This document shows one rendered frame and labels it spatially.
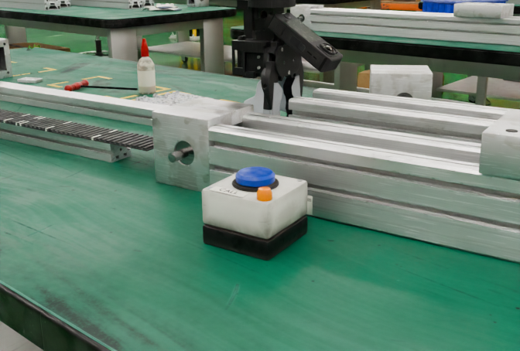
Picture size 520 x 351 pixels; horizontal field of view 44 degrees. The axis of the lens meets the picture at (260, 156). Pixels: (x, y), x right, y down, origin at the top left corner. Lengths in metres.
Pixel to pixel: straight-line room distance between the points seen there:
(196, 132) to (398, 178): 0.26
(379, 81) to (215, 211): 0.53
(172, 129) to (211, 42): 3.04
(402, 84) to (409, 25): 1.30
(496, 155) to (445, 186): 0.07
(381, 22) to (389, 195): 1.79
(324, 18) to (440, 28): 0.47
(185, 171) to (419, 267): 0.33
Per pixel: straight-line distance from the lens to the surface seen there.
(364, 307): 0.56
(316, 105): 0.91
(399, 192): 0.68
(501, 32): 2.28
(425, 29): 2.38
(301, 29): 0.96
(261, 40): 0.98
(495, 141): 0.63
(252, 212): 0.62
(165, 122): 0.82
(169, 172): 0.84
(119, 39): 3.41
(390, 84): 1.10
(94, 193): 0.83
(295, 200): 0.65
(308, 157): 0.71
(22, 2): 4.22
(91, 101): 1.24
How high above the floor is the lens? 1.06
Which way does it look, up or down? 17 degrees down
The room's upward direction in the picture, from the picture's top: 1 degrees counter-clockwise
